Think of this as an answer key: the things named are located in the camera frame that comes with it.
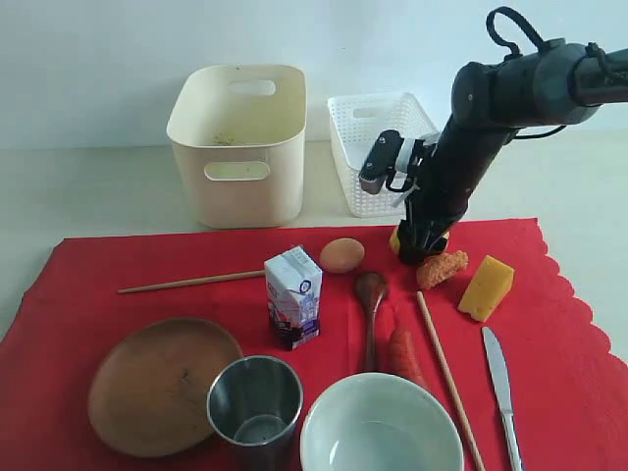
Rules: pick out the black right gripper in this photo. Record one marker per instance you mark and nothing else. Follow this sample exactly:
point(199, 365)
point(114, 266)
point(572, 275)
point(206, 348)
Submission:
point(447, 180)

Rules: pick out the fried chicken nugget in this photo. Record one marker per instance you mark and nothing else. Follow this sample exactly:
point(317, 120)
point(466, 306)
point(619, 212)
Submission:
point(439, 268)

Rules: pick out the yellow lemon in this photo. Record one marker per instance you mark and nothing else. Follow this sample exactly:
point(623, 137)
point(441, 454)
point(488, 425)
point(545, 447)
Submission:
point(393, 239)

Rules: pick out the yellow cheese wedge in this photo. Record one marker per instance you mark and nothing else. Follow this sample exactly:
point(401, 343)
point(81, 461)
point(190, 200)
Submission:
point(490, 284)

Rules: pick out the brown egg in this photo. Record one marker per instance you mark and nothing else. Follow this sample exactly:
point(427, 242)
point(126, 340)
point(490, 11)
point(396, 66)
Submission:
point(342, 255)

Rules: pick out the small milk carton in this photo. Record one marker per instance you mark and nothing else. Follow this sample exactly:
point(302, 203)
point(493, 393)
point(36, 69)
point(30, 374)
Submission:
point(294, 284)

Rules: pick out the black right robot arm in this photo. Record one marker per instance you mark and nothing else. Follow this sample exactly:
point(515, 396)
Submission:
point(561, 86)

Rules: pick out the dark wooden spoon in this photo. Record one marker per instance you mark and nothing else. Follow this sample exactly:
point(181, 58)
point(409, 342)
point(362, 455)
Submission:
point(371, 289)

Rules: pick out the red table cloth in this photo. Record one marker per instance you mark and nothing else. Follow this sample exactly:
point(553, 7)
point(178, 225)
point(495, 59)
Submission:
point(569, 392)

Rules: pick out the orange carrot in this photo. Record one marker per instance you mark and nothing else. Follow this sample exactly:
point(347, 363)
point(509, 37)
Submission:
point(403, 358)

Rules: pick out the steel table knife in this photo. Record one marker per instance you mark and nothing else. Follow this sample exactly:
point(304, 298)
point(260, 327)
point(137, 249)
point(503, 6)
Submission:
point(500, 380)

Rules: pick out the white perforated plastic basket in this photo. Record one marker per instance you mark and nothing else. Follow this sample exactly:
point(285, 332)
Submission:
point(355, 123)

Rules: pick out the left wooden chopstick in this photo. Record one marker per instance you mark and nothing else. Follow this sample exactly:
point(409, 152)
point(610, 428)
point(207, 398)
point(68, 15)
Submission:
point(195, 282)

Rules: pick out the wooden chopstick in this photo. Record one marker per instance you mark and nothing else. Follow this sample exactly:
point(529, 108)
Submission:
point(195, 282)
point(450, 382)

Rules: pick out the pale green ceramic bowl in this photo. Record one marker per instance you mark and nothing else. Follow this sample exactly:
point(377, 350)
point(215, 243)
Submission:
point(377, 421)

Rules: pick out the cream plastic bin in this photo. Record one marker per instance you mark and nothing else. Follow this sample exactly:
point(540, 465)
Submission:
point(238, 133)

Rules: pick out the right wooden chopstick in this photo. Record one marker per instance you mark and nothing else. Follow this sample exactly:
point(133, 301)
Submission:
point(450, 382)

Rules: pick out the stainless steel cup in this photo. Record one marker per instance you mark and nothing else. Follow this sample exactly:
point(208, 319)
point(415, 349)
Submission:
point(254, 405)

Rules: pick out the brown wooden plate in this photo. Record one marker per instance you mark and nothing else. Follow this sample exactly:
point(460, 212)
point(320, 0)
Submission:
point(148, 396)

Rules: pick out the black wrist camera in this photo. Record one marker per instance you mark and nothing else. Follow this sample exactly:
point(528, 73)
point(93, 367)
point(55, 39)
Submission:
point(382, 162)

